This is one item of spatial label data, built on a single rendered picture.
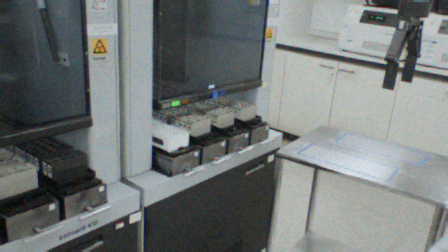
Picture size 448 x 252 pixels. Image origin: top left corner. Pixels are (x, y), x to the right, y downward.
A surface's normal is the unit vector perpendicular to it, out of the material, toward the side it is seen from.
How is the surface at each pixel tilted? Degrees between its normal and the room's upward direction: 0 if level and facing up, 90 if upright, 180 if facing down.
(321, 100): 90
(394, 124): 90
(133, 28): 90
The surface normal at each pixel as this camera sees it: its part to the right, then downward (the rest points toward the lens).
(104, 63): 0.80, 0.28
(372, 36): -0.62, 0.22
